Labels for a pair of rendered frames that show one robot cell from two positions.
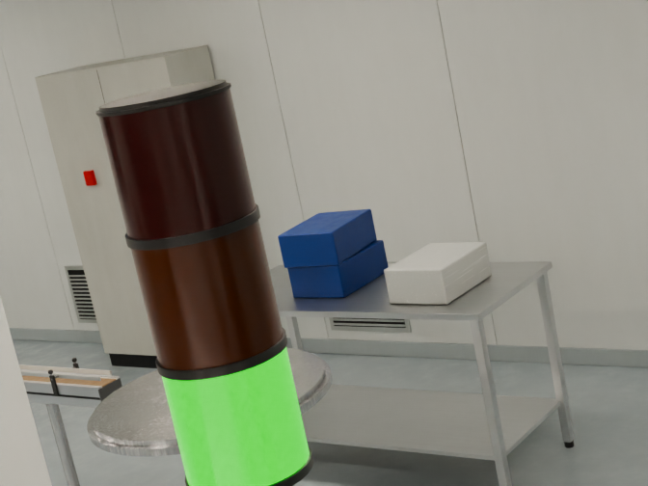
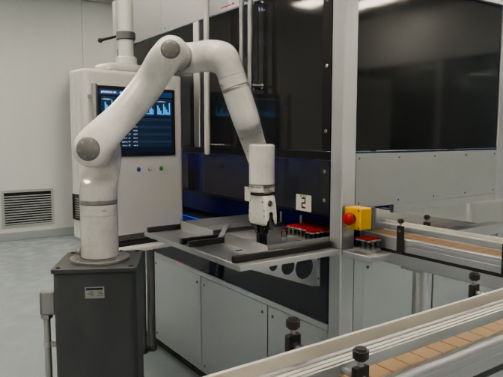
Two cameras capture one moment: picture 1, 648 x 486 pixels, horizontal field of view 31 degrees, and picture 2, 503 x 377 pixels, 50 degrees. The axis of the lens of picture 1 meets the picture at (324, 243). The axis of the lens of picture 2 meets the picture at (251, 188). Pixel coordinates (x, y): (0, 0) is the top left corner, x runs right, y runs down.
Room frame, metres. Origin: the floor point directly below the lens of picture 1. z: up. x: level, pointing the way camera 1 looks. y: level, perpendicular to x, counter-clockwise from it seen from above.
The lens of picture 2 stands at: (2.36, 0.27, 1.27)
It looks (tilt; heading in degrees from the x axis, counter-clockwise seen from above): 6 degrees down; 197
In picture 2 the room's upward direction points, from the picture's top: straight up
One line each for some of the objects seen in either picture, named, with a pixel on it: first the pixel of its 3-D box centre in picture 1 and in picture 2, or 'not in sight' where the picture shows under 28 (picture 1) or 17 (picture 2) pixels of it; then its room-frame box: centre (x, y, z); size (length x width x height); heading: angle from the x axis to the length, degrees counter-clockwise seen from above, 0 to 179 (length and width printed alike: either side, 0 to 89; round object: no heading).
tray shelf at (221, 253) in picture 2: not in sight; (241, 240); (0.47, -0.33, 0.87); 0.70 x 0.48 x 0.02; 52
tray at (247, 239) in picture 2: not in sight; (284, 238); (0.52, -0.15, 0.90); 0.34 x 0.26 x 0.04; 142
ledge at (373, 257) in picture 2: not in sight; (370, 253); (0.56, 0.16, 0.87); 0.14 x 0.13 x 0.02; 142
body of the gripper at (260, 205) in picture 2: not in sight; (261, 207); (0.68, -0.19, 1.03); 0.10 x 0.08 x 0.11; 51
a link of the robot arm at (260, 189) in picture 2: not in sight; (262, 188); (0.68, -0.19, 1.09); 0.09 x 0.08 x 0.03; 51
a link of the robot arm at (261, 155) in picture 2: not in sight; (261, 163); (0.68, -0.19, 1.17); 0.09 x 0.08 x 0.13; 18
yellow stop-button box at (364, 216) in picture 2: not in sight; (359, 217); (0.58, 0.12, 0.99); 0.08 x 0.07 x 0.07; 142
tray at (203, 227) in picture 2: not in sight; (232, 225); (0.31, -0.42, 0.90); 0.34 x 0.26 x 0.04; 142
